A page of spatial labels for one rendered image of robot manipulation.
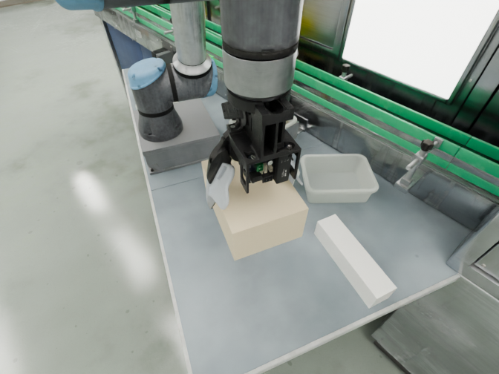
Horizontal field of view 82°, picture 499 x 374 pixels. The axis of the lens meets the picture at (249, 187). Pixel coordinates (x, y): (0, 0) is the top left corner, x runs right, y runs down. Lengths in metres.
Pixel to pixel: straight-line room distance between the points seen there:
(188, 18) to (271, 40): 0.56
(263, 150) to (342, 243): 0.53
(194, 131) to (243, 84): 0.76
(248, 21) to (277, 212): 0.26
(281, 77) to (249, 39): 0.05
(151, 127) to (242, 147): 0.69
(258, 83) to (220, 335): 0.59
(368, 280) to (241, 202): 0.44
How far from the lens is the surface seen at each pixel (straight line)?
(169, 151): 1.02
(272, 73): 0.29
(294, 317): 0.76
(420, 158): 0.88
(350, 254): 0.80
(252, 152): 0.34
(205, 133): 1.04
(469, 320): 1.09
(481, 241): 0.87
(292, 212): 0.43
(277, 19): 0.28
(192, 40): 0.87
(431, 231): 1.02
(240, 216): 0.42
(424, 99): 1.18
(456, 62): 1.09
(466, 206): 1.04
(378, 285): 0.78
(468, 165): 0.99
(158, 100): 0.97
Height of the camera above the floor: 1.47
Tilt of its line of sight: 47 degrees down
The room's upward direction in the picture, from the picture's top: straight up
